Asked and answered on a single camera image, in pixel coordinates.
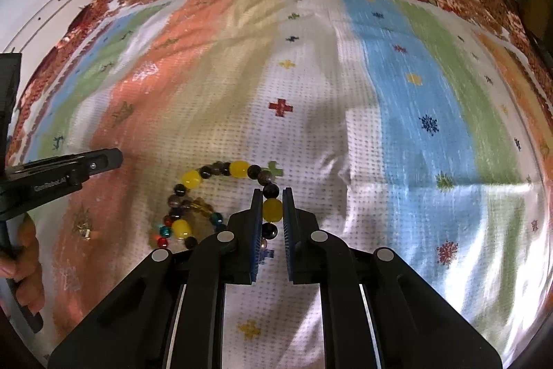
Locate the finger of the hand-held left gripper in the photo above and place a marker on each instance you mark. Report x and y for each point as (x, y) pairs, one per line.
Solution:
(93, 164)

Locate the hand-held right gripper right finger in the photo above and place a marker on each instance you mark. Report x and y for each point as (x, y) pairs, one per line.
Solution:
(288, 230)

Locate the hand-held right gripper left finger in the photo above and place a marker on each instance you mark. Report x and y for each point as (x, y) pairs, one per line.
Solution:
(258, 230)

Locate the person's left hand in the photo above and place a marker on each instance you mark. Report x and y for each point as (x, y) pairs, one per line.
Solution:
(30, 261)

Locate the striped colourful blanket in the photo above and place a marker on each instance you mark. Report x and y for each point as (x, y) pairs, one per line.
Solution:
(389, 135)

